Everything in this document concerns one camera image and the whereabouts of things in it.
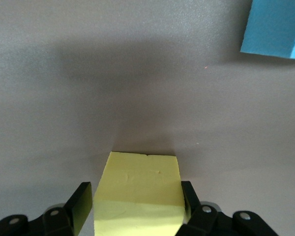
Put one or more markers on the blue foam cube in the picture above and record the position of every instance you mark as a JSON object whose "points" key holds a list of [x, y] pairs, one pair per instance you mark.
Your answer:
{"points": [[270, 27]]}

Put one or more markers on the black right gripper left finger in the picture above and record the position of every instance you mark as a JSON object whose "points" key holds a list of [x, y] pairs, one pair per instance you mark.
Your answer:
{"points": [[64, 218]]}

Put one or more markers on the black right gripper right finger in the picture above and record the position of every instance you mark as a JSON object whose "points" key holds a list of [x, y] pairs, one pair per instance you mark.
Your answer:
{"points": [[206, 221]]}

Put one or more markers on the yellow foam cube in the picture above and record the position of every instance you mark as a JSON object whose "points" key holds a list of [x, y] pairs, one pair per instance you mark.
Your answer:
{"points": [[137, 191]]}

